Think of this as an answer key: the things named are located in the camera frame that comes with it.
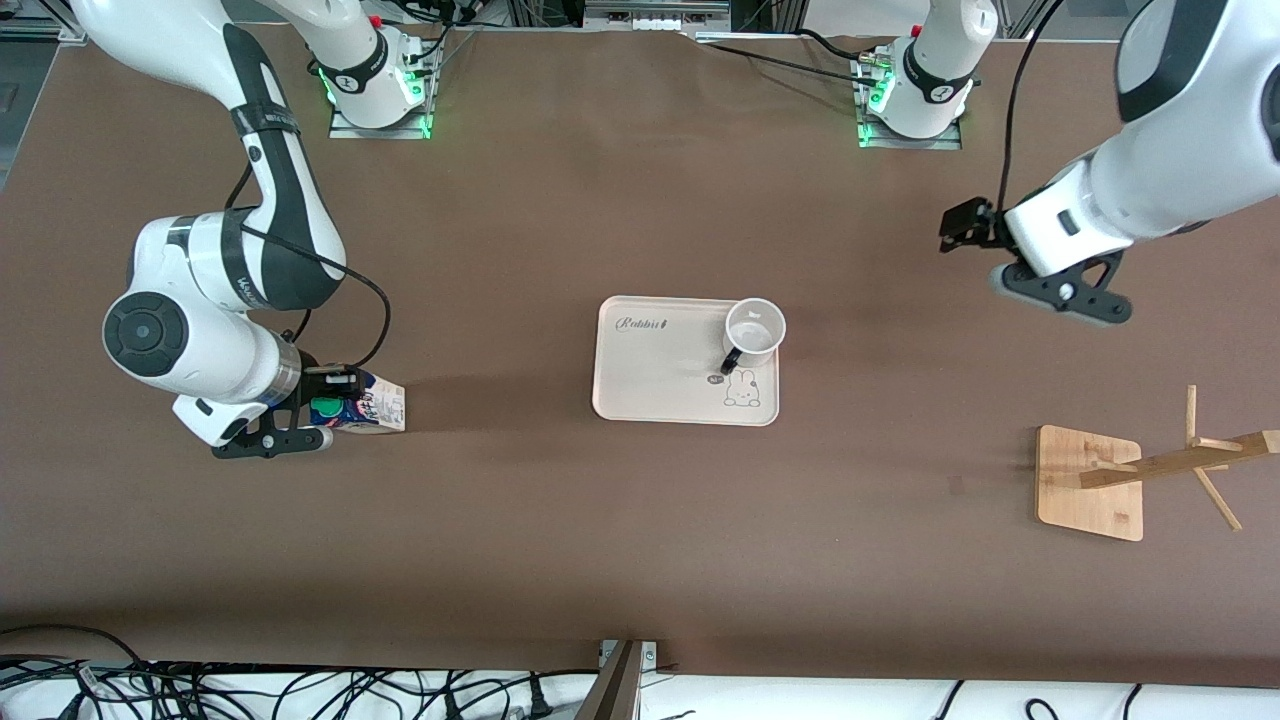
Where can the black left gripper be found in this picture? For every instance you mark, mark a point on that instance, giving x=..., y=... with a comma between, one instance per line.
x=982, y=227

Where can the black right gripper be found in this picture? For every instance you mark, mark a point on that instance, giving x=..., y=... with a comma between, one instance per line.
x=314, y=383

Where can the blue white milk carton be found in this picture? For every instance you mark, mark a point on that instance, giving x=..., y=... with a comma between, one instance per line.
x=375, y=410

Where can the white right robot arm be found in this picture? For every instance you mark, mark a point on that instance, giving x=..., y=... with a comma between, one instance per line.
x=200, y=340

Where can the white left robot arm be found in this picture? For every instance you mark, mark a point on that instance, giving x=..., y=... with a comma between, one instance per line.
x=1180, y=150

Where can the wooden cup rack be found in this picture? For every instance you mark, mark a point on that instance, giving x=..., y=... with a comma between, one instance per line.
x=1085, y=480

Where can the cream rabbit print tray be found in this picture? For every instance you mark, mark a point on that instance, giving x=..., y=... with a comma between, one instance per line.
x=670, y=380

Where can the black power plug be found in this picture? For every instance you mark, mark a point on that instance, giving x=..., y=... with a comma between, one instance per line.
x=538, y=700

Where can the grey power strip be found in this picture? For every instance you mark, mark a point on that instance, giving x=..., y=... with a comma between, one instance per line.
x=655, y=12

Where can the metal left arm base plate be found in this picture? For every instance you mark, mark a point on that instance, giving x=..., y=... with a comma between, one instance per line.
x=950, y=140

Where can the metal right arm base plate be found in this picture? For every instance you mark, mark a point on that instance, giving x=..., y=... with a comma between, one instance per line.
x=345, y=130

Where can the grey metal post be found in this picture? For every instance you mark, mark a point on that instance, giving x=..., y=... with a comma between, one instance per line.
x=615, y=690

